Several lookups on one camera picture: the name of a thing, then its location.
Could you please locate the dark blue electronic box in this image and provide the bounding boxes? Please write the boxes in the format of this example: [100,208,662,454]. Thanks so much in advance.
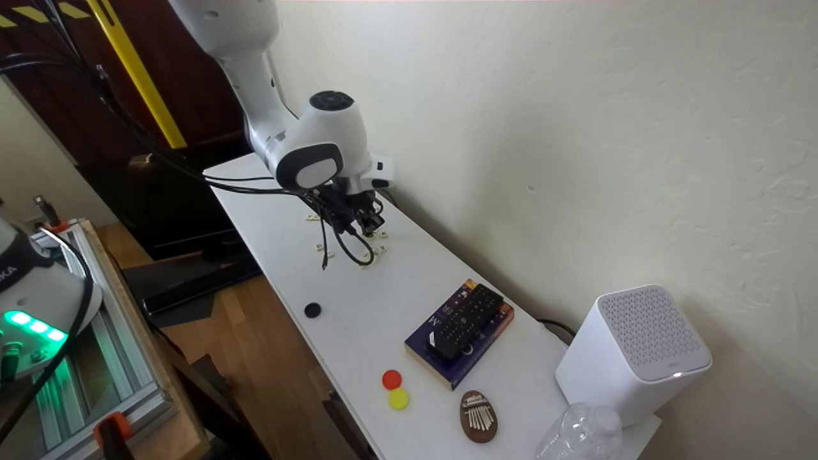
[404,277,515,391]

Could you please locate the white robot base green lights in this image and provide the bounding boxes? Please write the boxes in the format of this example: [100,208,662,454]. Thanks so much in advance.
[0,215,104,387]

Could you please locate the white air purifier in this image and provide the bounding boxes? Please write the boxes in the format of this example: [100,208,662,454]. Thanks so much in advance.
[554,284,716,430]

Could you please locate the aluminium profile frame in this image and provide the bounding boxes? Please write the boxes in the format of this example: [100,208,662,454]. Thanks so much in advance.
[0,215,168,460]

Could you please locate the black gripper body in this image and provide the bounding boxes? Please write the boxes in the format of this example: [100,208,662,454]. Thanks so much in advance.
[306,178,389,224]

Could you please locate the black flat panel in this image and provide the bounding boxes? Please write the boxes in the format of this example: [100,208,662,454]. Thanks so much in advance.
[122,250,263,330]

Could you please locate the brown oval object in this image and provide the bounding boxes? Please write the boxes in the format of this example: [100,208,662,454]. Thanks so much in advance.
[456,388,500,445]

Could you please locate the wooden workbench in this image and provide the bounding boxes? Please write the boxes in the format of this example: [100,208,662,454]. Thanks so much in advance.
[86,217,214,460]

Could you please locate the thick black base cable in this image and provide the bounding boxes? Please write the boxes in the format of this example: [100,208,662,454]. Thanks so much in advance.
[0,227,97,445]

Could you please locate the black cable behind purifier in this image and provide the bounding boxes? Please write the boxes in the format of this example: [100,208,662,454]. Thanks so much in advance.
[534,315,579,343]

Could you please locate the black box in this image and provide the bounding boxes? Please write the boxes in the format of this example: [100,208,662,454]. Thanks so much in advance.
[76,136,263,263]

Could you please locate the black remote control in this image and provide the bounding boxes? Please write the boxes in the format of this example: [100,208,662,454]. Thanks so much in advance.
[424,284,505,360]

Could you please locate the orange clamp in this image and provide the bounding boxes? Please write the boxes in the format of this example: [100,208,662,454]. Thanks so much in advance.
[88,410,137,460]

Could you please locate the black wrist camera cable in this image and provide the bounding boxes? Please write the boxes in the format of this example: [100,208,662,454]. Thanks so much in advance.
[201,164,377,270]

